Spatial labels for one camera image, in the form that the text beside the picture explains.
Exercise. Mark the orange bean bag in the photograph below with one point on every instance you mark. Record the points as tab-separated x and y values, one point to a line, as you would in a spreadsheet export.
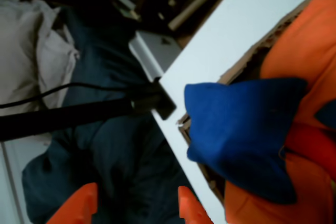
315	195
302	45

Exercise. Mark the beige rod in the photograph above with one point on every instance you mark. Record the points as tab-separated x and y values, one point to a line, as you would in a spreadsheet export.
194	6

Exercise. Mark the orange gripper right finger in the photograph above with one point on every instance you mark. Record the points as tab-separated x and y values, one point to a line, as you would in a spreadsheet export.
189	211

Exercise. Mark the person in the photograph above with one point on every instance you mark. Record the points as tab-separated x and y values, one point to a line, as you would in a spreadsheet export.
118	169

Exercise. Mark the cardboard box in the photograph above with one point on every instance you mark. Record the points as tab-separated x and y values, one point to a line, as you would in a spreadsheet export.
258	51

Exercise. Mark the red bean bag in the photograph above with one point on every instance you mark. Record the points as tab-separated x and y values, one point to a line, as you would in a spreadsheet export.
309	142

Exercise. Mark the blue bean bag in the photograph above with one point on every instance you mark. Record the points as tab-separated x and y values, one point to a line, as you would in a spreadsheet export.
236	129

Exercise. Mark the black clamp with bar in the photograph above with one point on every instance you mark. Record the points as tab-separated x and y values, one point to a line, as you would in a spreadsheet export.
65	119

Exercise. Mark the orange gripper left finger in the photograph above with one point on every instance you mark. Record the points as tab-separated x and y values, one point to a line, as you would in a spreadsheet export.
76	208

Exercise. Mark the white cloth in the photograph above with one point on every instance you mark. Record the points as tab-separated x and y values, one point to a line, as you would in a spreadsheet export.
21	64

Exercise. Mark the silver computer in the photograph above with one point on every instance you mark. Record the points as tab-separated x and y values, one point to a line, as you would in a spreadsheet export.
162	51

